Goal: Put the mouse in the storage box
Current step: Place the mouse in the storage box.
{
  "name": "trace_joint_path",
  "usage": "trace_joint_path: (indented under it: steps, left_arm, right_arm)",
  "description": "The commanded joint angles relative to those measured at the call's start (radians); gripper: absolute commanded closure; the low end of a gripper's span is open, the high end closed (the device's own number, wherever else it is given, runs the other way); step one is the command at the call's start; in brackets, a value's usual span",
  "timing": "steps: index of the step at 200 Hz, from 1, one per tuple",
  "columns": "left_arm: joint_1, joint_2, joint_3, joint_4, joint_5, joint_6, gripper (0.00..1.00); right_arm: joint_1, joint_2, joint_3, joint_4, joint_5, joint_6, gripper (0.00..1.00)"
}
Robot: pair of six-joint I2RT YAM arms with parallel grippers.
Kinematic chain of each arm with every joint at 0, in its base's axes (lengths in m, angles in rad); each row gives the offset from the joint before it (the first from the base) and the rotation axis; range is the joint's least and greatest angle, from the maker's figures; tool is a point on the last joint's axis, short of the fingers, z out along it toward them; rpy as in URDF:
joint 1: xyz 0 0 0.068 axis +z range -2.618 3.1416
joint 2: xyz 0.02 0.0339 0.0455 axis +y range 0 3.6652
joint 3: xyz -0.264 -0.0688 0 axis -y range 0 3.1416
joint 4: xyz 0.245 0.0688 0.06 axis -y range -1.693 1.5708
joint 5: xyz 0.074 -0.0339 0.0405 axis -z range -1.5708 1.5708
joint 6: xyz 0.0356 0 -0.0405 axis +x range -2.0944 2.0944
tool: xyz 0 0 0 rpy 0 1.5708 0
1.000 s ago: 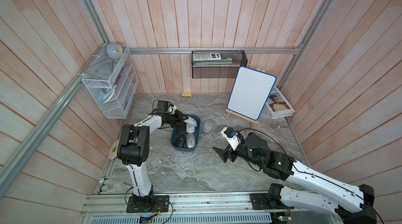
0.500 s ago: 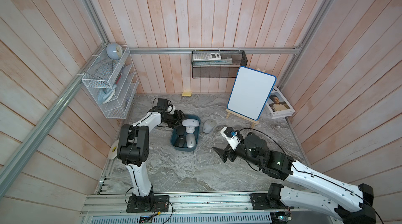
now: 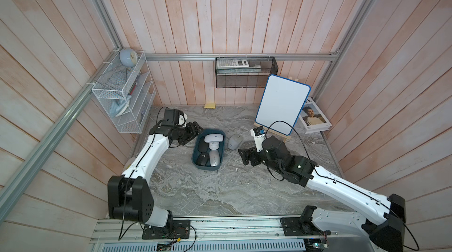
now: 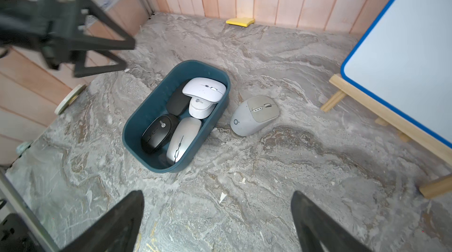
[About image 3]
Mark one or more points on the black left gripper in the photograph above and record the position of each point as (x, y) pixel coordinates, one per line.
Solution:
(193, 132)

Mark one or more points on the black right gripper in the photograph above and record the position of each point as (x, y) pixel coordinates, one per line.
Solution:
(253, 152)

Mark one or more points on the white slim mouse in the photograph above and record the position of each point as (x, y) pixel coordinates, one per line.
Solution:
(214, 138)

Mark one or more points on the teal plastic storage box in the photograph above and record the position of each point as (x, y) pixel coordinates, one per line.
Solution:
(202, 146)

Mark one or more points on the black Lecoo mouse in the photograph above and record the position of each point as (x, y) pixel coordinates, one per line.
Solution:
(203, 159)

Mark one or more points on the silver slim mouse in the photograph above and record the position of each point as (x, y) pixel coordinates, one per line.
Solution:
(214, 156)

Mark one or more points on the white beige round mouse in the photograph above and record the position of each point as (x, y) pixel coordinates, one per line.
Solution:
(235, 141)

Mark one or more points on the white ribbed Lecoo mouse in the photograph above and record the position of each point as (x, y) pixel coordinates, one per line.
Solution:
(215, 145)

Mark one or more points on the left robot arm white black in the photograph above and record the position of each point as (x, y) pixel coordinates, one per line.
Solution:
(129, 196)

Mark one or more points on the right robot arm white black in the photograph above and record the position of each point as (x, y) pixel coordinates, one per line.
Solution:
(377, 217)

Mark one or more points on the yellow sticky note pad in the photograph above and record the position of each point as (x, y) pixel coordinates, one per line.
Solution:
(210, 106)

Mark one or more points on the magazine with portrait cover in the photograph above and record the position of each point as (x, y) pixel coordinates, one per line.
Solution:
(312, 118)

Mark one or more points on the blue framed whiteboard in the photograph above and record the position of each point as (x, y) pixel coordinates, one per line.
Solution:
(281, 104)

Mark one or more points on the white tape roll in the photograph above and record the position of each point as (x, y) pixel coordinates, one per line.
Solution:
(128, 163)

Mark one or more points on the white calculator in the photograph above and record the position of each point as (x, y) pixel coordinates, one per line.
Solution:
(231, 64)

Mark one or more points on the white iron on shelf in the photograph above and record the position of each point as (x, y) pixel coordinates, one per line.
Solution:
(118, 107)

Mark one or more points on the white wire mesh shelf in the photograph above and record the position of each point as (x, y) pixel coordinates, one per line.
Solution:
(117, 82)

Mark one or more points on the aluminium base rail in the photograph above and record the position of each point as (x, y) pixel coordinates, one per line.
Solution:
(236, 229)

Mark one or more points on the black mesh wall basket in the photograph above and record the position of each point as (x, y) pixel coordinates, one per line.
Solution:
(255, 76)

